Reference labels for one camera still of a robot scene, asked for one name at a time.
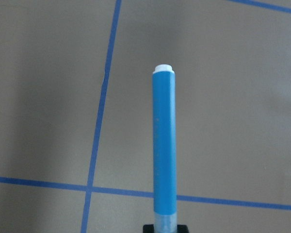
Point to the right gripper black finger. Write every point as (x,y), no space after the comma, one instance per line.
(155,229)

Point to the blue highlighter pen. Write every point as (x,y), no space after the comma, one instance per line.
(164,146)

